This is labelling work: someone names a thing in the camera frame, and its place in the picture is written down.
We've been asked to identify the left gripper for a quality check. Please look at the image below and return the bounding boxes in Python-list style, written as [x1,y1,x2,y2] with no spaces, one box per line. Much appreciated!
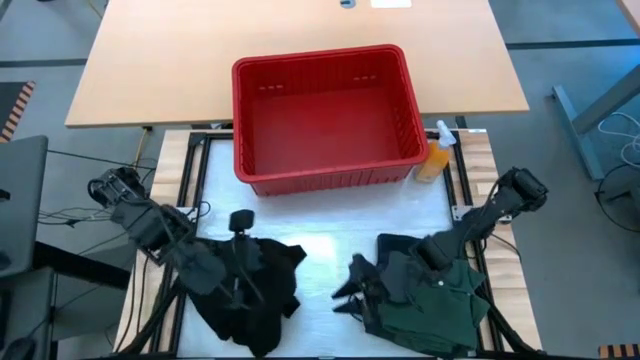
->
[219,234,266,311]

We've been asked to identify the black orange striped mat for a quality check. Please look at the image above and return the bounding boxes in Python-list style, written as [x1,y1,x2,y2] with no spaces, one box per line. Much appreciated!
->
[0,81,37,144]
[598,343,640,360]

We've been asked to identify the thin black floor cable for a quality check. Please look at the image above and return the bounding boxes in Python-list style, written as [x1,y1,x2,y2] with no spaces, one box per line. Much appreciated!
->
[47,148,157,172]

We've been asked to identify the dark blue denim jeans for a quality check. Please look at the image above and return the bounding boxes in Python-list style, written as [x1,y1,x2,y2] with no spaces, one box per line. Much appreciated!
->
[360,232,481,359]

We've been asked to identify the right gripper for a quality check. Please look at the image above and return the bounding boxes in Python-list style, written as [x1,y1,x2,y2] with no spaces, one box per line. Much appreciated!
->
[331,252,416,316]

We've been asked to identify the black knit garment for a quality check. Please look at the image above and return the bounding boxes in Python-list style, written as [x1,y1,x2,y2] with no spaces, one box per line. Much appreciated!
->
[185,235,309,359]

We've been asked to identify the light wooden desk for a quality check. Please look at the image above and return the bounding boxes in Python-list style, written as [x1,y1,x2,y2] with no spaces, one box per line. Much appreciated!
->
[64,0,531,129]

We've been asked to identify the green polo shirt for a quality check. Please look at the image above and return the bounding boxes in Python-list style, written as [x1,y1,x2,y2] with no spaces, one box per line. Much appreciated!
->
[369,249,492,359]

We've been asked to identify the orange spray bottle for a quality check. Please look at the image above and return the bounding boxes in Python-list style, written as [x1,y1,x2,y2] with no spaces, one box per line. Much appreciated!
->
[413,119,458,185]

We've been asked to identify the red plastic laundry bin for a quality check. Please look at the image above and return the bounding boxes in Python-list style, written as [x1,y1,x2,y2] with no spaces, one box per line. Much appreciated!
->
[231,43,431,197]

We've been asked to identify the white floor cable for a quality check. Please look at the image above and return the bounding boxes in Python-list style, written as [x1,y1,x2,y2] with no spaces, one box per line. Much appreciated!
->
[597,111,640,169]

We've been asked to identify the black aluminium table frame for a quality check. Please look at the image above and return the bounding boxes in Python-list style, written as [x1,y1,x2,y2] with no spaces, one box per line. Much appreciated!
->
[114,128,544,360]

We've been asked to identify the grey metal desk leg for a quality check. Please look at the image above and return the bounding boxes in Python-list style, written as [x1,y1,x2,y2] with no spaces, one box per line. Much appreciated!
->
[551,64,640,181]

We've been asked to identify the yellow floor cable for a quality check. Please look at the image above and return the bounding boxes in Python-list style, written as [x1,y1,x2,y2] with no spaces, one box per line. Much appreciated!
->
[131,126,152,171]

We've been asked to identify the black computer mouse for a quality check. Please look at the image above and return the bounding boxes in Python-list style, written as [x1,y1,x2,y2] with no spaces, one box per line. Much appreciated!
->
[1,336,37,360]

